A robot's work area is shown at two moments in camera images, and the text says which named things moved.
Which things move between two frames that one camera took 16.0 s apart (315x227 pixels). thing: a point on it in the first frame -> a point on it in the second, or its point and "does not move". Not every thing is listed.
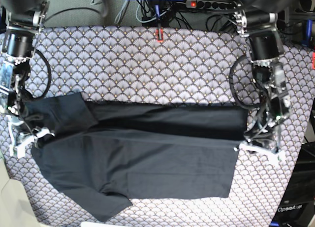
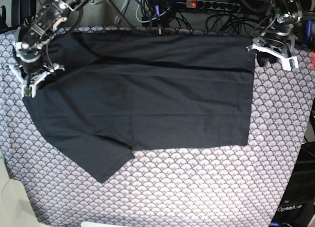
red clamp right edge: (313, 60) does not move
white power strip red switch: (208, 4) does not move
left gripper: (19, 140) -> (28, 87)
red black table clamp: (160, 34) does not move
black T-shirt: (101, 155) -> (120, 92)
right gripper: (276, 158) -> (289, 62)
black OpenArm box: (298, 206) does not move
